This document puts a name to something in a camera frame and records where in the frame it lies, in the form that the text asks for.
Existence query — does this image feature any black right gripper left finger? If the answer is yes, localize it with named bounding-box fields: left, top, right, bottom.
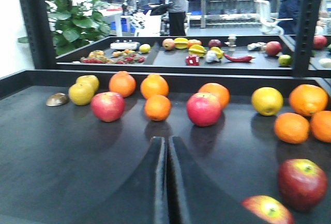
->
left=77, top=137, right=169, bottom=223

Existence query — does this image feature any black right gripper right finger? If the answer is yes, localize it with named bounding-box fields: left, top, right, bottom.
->
left=167, top=136, right=264, bottom=223

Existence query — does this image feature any dark red apple front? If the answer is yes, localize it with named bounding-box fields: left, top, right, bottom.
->
left=241, top=195, right=295, bottom=224

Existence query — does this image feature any dark red apple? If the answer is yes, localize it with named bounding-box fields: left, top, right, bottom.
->
left=241, top=195, right=295, bottom=224
left=278, top=158, right=328, bottom=212

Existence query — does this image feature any pink red apple right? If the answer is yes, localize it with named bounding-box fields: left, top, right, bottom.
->
left=186, top=92, right=221, bottom=127

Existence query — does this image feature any pink red apple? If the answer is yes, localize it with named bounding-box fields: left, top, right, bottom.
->
left=186, top=92, right=221, bottom=127
left=91, top=92, right=125, bottom=122

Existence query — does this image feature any pink red apple left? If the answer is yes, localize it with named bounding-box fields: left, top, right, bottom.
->
left=91, top=92, right=125, bottom=122

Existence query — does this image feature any wooden black-framed display stand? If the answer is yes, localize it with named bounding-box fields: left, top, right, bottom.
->
left=0, top=0, right=331, bottom=224

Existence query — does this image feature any orange behind pink apple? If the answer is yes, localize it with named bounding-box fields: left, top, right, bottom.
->
left=198, top=82, right=230, bottom=109

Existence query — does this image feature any dark red apple middle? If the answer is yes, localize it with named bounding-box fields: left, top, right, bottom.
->
left=278, top=158, right=328, bottom=212

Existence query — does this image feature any small orange front left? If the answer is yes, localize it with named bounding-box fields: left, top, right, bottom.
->
left=274, top=112, right=310, bottom=144

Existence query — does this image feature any small orange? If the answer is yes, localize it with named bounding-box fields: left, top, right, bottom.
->
left=274, top=112, right=310, bottom=144
left=310, top=111, right=331, bottom=143

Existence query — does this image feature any yellow orange citrus fruit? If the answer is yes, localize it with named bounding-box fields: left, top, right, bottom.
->
left=251, top=87, right=283, bottom=116

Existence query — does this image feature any yellow pear front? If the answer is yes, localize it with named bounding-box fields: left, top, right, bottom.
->
left=68, top=82, right=95, bottom=106

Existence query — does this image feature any yellow pear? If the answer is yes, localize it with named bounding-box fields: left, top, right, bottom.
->
left=68, top=82, right=95, bottom=106
left=76, top=75, right=99, bottom=92

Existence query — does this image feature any yellow pear back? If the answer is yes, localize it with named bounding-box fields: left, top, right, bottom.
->
left=76, top=75, right=99, bottom=92

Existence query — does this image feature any brown mushroom cap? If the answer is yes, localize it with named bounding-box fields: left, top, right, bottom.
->
left=46, top=93, right=69, bottom=107

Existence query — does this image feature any garlic bulb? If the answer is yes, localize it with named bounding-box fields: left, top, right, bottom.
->
left=205, top=50, right=220, bottom=63

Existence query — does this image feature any small orange front right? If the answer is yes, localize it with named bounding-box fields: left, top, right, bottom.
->
left=310, top=111, right=331, bottom=143

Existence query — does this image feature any large orange right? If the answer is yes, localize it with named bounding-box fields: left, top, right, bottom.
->
left=289, top=84, right=328, bottom=116

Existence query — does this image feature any red chili pepper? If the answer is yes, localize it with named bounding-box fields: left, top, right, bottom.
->
left=223, top=54, right=254, bottom=63

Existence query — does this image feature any green potted plant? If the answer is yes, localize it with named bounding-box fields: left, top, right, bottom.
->
left=18, top=0, right=112, bottom=56

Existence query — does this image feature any person in grey shirt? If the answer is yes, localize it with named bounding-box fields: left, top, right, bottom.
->
left=147, top=0, right=187, bottom=37

